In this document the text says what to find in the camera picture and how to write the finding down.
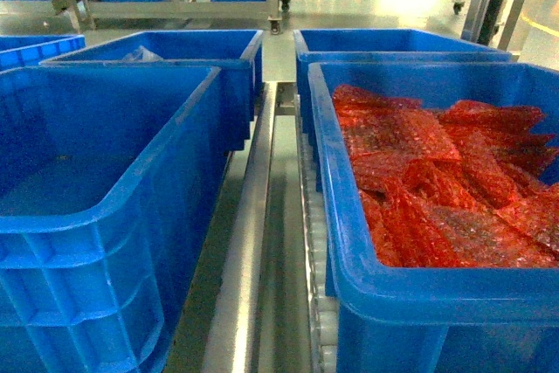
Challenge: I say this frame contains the blue bin behind left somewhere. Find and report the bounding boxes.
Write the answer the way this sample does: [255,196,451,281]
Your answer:
[40,29,264,150]

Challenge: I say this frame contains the blue bin behind right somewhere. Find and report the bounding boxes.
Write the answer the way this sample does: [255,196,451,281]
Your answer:
[293,28,512,134]

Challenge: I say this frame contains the blue bin with red bags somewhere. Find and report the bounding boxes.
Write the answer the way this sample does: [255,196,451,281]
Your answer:
[307,61,559,373]

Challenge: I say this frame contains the blue empty bin front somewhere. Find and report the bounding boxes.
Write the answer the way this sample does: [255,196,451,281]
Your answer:
[1,66,229,372]

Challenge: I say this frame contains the red bubble wrap bags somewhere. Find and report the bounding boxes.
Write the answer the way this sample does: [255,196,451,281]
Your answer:
[332,85,558,268]

